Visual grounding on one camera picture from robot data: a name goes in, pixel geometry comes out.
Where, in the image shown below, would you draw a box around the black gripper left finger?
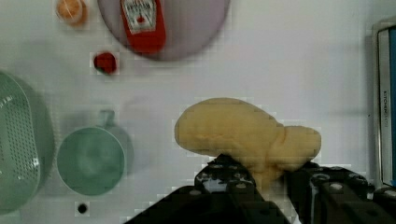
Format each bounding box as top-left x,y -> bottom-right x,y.
124,154 -> 290,224

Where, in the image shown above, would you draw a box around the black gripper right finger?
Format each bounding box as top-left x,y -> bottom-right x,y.
285,161 -> 396,224

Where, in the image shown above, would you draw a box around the yellow plush banana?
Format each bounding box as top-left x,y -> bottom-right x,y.
174,98 -> 321,194

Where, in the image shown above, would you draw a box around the green mug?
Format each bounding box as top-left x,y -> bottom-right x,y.
56,109 -> 134,196

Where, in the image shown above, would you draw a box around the grey round plate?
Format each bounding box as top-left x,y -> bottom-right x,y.
97,0 -> 231,61

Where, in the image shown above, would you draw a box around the black toaster oven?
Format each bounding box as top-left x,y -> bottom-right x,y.
372,17 -> 396,187

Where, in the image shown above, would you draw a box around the red strawberry toy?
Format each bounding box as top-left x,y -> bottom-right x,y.
93,52 -> 117,75

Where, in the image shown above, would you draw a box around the red ketchup bottle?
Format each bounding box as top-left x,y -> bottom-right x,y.
120,0 -> 166,54

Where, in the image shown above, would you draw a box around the green perforated colander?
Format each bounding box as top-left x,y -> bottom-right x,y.
0,72 -> 55,215

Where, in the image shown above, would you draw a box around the orange slice toy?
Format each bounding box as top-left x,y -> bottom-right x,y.
55,0 -> 88,27

